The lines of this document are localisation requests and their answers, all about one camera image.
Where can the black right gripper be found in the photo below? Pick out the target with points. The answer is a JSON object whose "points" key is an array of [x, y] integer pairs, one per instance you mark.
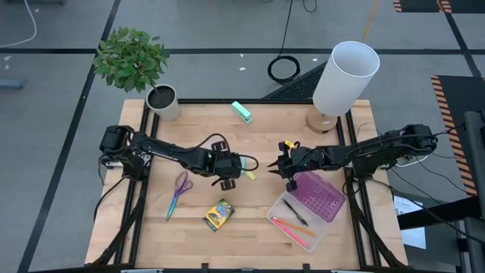
{"points": [[303, 161]]}

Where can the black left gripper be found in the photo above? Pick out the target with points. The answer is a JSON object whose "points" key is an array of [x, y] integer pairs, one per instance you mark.
{"points": [[225, 167]]}

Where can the yellow eraser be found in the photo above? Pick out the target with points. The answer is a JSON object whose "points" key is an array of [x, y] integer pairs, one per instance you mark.
{"points": [[251, 175]]}

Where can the clear plastic storage box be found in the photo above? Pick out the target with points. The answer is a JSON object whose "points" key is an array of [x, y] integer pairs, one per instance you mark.
{"points": [[280, 212]]}

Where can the black pen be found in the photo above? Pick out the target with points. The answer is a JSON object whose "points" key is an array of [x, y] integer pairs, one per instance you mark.
{"points": [[295, 213]]}

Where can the yellow crayon box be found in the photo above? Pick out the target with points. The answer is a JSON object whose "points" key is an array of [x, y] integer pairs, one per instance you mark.
{"points": [[219, 215]]}

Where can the purple plastic box lid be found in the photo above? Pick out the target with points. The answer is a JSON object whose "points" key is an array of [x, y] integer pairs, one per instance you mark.
{"points": [[318, 197]]}

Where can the orange pencil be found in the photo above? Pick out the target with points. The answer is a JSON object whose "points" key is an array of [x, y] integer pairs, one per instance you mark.
{"points": [[295, 227]]}

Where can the pink pencil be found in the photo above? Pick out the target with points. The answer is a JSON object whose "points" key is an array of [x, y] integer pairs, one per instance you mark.
{"points": [[290, 233]]}

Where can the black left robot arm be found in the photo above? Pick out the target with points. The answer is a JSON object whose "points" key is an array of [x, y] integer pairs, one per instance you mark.
{"points": [[170, 153]]}

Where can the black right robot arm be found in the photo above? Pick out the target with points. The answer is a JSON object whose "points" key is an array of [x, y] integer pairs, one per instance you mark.
{"points": [[379, 149]]}

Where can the mint green stapler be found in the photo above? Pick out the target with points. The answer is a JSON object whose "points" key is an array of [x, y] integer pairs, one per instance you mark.
{"points": [[241, 112]]}

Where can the black ribbed floor mat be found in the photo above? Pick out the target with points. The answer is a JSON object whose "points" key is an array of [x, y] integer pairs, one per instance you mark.
{"points": [[299, 89]]}

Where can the white shade wooden base lamp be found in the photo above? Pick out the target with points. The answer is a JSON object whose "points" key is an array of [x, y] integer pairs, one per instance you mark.
{"points": [[341, 83]]}

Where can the green plant in white pot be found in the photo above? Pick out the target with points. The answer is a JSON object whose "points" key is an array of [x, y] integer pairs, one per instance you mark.
{"points": [[129, 60]]}

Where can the white paper sheet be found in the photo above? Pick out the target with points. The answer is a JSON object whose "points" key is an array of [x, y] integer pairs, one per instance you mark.
{"points": [[415, 237]]}

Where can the black beam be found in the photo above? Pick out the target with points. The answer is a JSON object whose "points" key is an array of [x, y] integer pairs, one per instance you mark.
{"points": [[435, 216]]}

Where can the black hazard-striped floor mat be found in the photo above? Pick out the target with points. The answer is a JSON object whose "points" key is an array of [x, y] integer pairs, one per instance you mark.
{"points": [[462, 98], [417, 4], [466, 5]]}

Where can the grey floor bar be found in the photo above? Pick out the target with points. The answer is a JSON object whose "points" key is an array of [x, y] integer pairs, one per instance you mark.
{"points": [[10, 84]]}

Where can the black aluminium table frame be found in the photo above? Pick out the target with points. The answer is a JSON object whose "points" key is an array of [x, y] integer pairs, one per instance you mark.
{"points": [[212, 101]]}

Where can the grey post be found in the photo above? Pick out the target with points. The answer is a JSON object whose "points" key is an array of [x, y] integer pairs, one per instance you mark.
{"points": [[475, 170]]}

